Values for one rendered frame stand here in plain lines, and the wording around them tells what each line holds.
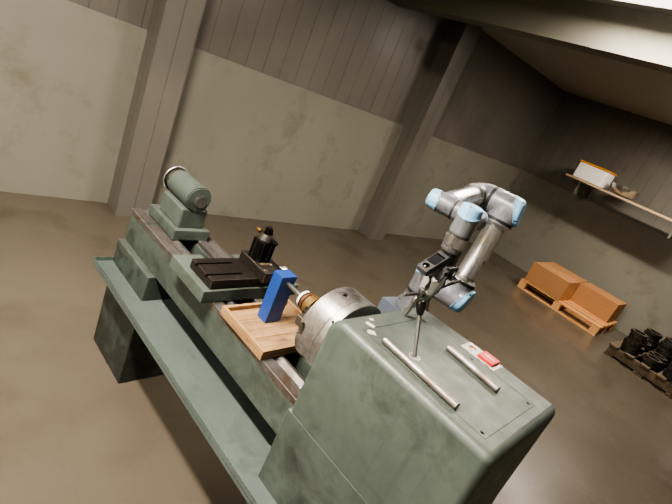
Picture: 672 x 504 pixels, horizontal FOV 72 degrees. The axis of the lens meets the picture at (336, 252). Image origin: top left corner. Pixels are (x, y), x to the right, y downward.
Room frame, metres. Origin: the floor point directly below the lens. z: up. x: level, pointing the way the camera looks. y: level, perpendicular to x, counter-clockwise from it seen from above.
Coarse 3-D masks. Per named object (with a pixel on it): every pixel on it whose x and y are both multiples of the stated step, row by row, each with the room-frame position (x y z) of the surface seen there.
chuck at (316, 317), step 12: (348, 288) 1.55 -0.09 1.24; (324, 300) 1.46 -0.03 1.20; (336, 300) 1.46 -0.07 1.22; (348, 300) 1.47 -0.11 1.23; (360, 300) 1.49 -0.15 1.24; (312, 312) 1.43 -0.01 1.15; (324, 312) 1.42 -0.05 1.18; (336, 312) 1.41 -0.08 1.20; (312, 324) 1.40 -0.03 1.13; (324, 324) 1.38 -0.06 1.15; (300, 336) 1.41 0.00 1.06; (312, 336) 1.38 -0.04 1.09; (300, 348) 1.42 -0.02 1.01
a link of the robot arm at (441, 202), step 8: (472, 184) 1.94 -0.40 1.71; (480, 184) 1.95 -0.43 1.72; (488, 184) 1.98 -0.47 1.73; (432, 192) 1.66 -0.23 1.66; (440, 192) 1.65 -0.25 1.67; (448, 192) 1.69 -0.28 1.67; (456, 192) 1.73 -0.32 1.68; (464, 192) 1.78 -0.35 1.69; (472, 192) 1.84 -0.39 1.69; (480, 192) 1.91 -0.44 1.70; (488, 192) 1.94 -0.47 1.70; (432, 200) 1.64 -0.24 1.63; (440, 200) 1.63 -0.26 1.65; (448, 200) 1.63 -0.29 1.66; (456, 200) 1.63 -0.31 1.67; (464, 200) 1.75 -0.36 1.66; (472, 200) 1.83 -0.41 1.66; (480, 200) 1.92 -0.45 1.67; (432, 208) 1.65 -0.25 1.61; (440, 208) 1.63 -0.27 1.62; (448, 208) 1.61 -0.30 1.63; (448, 216) 1.62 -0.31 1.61
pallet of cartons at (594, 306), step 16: (528, 272) 7.22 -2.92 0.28; (544, 272) 7.08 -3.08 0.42; (560, 272) 7.25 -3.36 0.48; (544, 288) 7.00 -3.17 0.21; (560, 288) 6.86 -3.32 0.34; (576, 288) 7.17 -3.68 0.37; (592, 288) 7.09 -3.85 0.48; (560, 304) 6.79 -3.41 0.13; (576, 304) 7.07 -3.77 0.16; (592, 304) 6.97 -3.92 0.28; (608, 304) 6.84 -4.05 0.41; (624, 304) 6.98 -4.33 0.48; (592, 320) 6.57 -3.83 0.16; (608, 320) 6.79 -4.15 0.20
